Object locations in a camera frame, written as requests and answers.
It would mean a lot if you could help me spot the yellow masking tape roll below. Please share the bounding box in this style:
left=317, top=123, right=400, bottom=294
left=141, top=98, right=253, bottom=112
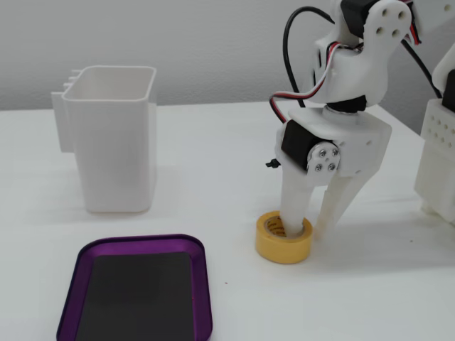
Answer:
left=255, top=210, right=314, bottom=266

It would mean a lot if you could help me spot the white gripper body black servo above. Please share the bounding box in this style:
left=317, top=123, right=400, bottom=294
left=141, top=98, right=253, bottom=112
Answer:
left=280, top=106, right=392, bottom=177

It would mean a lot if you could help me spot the red white black servo wire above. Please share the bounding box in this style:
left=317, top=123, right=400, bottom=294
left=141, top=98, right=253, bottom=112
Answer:
left=269, top=40, right=363, bottom=125

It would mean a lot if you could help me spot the white plastic container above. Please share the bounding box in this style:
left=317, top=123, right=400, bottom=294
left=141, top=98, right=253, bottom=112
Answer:
left=51, top=65, right=158, bottom=214

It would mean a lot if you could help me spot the purple metal tray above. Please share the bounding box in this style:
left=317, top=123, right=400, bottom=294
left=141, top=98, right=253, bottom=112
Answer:
left=55, top=233, right=214, bottom=341

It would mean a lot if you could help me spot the black cable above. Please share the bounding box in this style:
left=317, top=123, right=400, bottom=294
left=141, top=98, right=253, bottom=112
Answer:
left=283, top=6, right=444, bottom=109

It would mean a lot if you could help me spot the black mat in tray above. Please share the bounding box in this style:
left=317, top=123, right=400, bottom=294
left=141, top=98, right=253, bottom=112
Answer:
left=76, top=251, right=196, bottom=341

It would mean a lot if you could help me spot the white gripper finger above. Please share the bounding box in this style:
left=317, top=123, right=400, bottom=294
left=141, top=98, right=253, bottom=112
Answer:
left=275, top=136, right=342, bottom=237
left=312, top=169, right=371, bottom=241

